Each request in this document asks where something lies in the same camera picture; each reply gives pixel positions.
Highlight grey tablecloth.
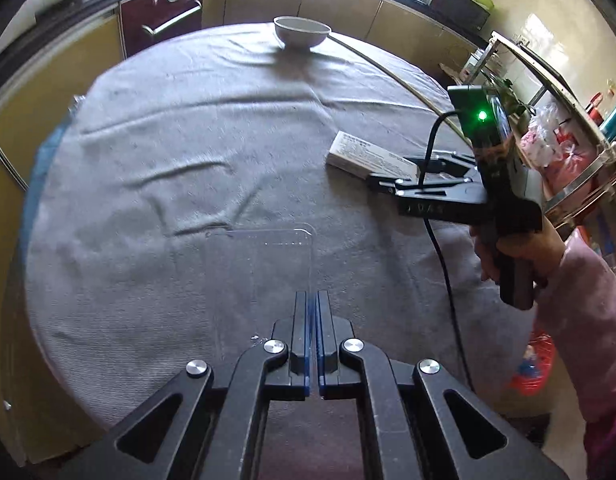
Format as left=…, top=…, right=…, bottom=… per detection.
left=25, top=22, right=539, bottom=426

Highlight black kitchen countertop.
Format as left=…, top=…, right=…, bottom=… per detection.
left=0, top=0, right=489, bottom=91

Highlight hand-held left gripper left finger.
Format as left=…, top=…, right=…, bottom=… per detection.
left=55, top=291, right=311, bottom=480

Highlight small white cardboard box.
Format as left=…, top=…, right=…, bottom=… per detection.
left=325, top=131, right=421, bottom=181

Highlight yellow base cabinets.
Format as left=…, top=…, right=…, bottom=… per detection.
left=0, top=0, right=484, bottom=196

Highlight black cable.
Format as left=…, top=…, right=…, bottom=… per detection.
left=418, top=110, right=476, bottom=396

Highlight red plastic basket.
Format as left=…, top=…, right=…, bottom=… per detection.
left=508, top=330, right=558, bottom=397

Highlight person's right forearm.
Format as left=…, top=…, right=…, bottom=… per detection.
left=530, top=235, right=616, bottom=423

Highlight dark microwave oven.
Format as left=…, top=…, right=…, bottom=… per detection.
left=413, top=0, right=494, bottom=33

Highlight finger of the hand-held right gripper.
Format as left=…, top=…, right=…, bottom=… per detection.
left=405, top=151, right=478, bottom=177
left=368, top=172, right=481, bottom=197

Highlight pink and white plastic bag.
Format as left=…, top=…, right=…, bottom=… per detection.
left=520, top=105, right=579, bottom=186

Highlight clear plastic box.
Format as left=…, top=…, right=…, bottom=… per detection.
left=204, top=224, right=316, bottom=361

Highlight metal storage rack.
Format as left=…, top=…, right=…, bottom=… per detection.
left=468, top=30, right=616, bottom=271

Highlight person's right hand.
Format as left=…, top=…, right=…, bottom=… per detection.
left=469, top=215, right=569, bottom=291

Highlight dark red oven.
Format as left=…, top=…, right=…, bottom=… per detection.
left=118, top=0, right=206, bottom=58

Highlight blue table cover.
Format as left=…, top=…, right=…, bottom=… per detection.
left=25, top=95, right=83, bottom=201

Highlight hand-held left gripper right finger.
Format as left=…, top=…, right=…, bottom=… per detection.
left=315, top=291, right=564, bottom=480

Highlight magenta clothing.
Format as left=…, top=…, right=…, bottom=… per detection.
left=585, top=405, right=616, bottom=480

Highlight teal thermos bottle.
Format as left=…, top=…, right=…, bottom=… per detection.
left=603, top=94, right=616, bottom=141

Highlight white ceramic bowl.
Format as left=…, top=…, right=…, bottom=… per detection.
left=273, top=16, right=333, bottom=52

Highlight long thin wooden stick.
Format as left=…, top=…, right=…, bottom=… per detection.
left=330, top=35, right=469, bottom=141

